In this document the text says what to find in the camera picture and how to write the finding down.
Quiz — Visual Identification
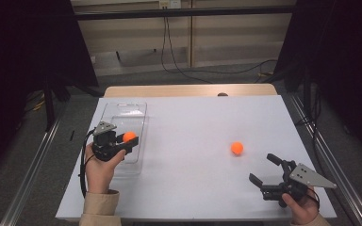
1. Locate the black curtain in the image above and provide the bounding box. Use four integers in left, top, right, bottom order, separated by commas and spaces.
274, 0, 362, 166
0, 0, 100, 180

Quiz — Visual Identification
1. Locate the black horizontal bar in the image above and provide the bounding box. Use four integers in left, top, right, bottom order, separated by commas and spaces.
74, 5, 296, 22

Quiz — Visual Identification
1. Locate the yellow cable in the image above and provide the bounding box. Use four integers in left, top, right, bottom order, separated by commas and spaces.
27, 90, 45, 111

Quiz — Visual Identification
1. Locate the thin black floor cable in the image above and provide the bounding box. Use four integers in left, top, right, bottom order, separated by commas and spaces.
295, 84, 323, 170

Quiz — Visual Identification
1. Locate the black metal stand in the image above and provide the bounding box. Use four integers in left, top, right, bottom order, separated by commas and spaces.
41, 74, 105, 133

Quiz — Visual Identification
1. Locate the hand-held gripper black cable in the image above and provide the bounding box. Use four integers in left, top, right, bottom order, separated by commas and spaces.
305, 187, 321, 211
79, 127, 97, 200

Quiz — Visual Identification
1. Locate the light wooden table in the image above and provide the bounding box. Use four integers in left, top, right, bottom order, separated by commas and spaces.
103, 83, 278, 98

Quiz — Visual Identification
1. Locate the clear plastic container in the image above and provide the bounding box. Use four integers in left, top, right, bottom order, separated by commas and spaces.
87, 102, 150, 177

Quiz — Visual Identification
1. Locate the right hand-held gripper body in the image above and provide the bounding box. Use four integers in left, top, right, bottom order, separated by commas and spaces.
258, 159, 338, 209

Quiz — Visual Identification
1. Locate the person's left hand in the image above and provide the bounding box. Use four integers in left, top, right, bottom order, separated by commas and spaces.
84, 142, 127, 195

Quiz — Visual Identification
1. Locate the white wall socket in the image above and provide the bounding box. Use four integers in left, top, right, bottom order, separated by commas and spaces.
158, 0, 182, 9

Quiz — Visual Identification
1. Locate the long black floor cable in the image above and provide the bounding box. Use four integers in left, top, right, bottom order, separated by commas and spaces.
165, 17, 279, 75

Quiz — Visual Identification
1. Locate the left hand-held gripper black cable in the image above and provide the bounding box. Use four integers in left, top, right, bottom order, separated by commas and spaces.
79, 127, 97, 200

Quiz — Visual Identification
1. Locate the black hanging cable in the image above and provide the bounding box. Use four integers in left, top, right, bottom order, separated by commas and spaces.
159, 17, 215, 85

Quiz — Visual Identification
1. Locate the aluminium floor rail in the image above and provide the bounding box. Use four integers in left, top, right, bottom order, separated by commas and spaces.
0, 103, 69, 226
287, 93, 362, 226

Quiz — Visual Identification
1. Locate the orange ball with dark mark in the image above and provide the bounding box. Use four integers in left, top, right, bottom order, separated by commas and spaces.
122, 131, 138, 144

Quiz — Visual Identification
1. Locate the plain orange ball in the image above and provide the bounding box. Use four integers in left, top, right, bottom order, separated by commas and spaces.
230, 141, 244, 155

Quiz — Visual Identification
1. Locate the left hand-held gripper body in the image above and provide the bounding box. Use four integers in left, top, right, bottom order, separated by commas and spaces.
90, 121, 133, 163

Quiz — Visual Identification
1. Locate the right hand-held gripper black cable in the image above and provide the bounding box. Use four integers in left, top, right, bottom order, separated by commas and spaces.
305, 187, 321, 211

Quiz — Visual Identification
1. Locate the person's right hand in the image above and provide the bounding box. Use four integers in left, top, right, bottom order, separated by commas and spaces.
281, 186, 321, 226

